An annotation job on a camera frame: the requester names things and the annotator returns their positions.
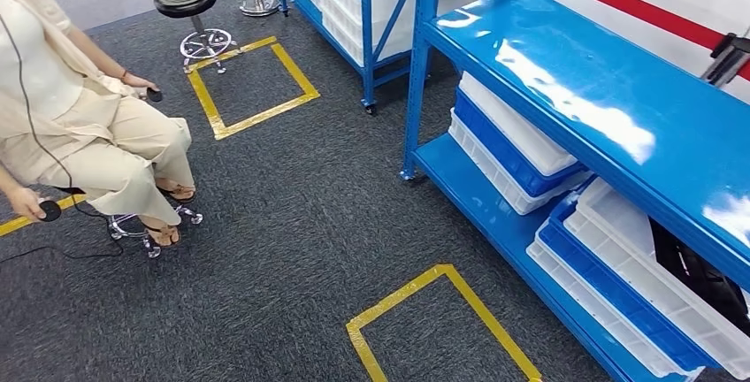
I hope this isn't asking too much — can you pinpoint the yellow floor tape square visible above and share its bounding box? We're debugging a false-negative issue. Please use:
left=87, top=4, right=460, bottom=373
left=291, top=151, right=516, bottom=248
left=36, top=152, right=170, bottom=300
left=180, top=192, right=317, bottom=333
left=345, top=264, right=544, bottom=382
left=186, top=36, right=322, bottom=141

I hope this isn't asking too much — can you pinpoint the person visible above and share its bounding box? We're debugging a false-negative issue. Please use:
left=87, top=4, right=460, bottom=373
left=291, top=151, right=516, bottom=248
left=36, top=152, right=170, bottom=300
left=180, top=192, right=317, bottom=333
left=0, top=0, right=197, bottom=248

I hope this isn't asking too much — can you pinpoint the chrome stanchion post black top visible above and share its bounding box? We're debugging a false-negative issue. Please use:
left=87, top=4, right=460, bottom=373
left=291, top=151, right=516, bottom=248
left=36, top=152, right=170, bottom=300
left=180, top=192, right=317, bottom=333
left=700, top=32, right=750, bottom=88

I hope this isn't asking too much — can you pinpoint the black curved plastic part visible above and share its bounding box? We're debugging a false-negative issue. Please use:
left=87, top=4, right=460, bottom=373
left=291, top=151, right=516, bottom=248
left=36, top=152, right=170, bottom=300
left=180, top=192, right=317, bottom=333
left=650, top=218, right=750, bottom=337

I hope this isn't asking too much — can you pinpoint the black floor cable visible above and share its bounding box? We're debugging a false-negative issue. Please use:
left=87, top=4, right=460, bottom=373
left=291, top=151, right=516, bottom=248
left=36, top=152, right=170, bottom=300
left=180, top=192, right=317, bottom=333
left=0, top=12, right=127, bottom=264

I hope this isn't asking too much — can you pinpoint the blue metal shelf rack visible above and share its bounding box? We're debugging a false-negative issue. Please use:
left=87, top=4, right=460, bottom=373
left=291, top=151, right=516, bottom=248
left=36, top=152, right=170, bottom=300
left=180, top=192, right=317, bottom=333
left=400, top=0, right=750, bottom=382
left=268, top=0, right=438, bottom=116

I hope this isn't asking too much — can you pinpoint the person's hand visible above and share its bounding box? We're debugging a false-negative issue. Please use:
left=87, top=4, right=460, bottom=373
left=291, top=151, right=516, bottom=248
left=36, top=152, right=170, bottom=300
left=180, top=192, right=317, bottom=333
left=4, top=186, right=48, bottom=224
left=121, top=73, right=160, bottom=99

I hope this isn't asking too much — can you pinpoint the small black round device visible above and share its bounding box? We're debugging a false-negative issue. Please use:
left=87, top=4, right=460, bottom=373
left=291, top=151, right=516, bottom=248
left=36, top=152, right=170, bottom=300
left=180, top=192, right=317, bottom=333
left=38, top=200, right=64, bottom=224

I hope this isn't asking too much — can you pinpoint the red barrier belt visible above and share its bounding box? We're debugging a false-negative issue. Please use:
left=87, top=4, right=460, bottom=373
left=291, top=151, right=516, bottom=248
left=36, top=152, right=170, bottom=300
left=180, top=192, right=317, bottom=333
left=506, top=0, right=750, bottom=81

